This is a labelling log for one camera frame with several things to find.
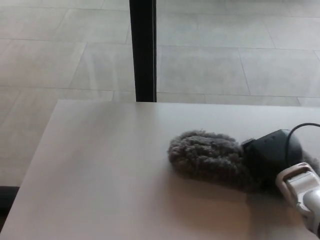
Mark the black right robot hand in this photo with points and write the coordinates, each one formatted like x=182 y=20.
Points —
x=267 y=155

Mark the black vertical frame post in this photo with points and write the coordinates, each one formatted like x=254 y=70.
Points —
x=145 y=50

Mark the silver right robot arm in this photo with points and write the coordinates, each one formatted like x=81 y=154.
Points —
x=300 y=190

